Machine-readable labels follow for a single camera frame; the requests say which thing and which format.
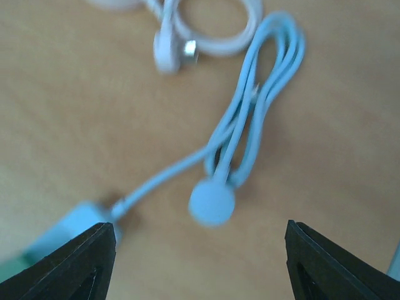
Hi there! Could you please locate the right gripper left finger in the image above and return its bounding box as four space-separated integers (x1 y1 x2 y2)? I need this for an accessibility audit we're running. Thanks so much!
1 222 116 299

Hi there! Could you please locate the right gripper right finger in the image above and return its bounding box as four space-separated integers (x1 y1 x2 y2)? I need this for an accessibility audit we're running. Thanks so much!
285 220 400 300

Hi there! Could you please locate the grey power strip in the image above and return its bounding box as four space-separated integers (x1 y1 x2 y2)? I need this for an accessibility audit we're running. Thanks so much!
24 202 122 264

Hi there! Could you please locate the green plug adapter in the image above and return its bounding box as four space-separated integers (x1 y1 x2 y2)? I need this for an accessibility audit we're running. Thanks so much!
0 253 34 283

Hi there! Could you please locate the light blue coiled cable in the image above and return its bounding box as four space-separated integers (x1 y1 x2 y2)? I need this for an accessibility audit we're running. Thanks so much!
109 11 306 228

